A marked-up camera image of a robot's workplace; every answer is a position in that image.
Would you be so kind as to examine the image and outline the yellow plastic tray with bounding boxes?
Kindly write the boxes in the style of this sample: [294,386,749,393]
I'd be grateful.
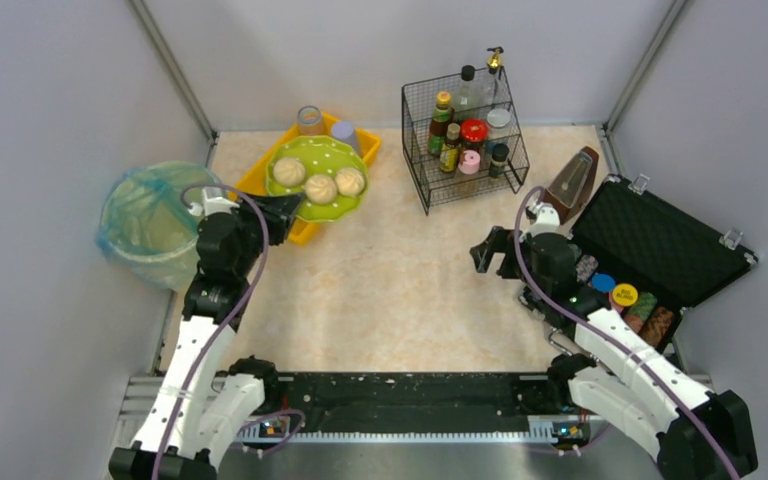
[236,124,381,245]

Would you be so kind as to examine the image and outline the black wire rack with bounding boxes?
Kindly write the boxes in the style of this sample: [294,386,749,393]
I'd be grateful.
[401,68,529,211]

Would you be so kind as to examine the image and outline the black poker chip case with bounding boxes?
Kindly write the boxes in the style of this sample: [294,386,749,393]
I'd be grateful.
[547,176,757,352]

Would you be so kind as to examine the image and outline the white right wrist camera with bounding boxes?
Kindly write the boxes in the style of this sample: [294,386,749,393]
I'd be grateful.
[524,202,560,236]

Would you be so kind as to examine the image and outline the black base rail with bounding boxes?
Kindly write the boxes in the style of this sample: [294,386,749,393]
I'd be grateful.
[118,370,723,445]

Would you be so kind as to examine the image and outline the green dotted plate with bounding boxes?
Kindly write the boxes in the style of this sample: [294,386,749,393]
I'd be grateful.
[266,136,369,223]

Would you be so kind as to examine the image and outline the trash bin with green bag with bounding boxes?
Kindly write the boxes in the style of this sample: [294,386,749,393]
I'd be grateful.
[95,161,219,290]

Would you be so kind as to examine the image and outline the small black lid jar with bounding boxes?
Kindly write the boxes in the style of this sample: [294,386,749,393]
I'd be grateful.
[488,143,509,178]

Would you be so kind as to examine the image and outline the yellow cap sauce bottle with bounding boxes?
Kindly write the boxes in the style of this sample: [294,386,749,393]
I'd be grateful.
[427,91,453,157]

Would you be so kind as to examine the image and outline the white steamed bun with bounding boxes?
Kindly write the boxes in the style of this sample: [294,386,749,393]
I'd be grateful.
[304,174,339,205]
[272,157,307,188]
[334,167,366,198]

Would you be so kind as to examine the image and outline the brown metronome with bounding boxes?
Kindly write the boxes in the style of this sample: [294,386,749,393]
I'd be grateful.
[541,146,599,225]

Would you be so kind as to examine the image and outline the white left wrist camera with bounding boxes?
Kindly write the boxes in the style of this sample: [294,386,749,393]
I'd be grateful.
[188,187,239,217]

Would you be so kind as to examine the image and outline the small yellow oil bottle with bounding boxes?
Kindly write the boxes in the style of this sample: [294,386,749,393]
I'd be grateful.
[439,123,461,173]

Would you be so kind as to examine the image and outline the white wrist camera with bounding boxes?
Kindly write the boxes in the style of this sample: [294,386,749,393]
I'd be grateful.
[188,187,239,217]
[524,202,560,236]

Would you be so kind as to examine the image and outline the purple plastic cup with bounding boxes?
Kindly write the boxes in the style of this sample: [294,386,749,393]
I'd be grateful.
[330,120,363,156]

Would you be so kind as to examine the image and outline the red lid sauce jar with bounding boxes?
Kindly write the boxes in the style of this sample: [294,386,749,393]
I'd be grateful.
[460,118,489,153]

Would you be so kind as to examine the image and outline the pink lid spice jar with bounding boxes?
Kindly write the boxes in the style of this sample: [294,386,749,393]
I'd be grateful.
[458,149,481,175]

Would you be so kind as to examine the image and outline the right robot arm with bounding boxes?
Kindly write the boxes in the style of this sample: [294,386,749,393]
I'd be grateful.
[470,225,758,479]

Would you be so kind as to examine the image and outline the silver lid white can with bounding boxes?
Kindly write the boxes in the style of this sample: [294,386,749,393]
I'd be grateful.
[485,107,512,154]

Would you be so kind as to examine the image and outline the blue transparent cup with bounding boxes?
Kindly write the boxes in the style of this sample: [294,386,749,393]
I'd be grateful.
[296,105,328,136]

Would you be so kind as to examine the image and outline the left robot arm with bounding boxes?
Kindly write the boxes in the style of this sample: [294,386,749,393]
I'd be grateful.
[108,184,305,479]

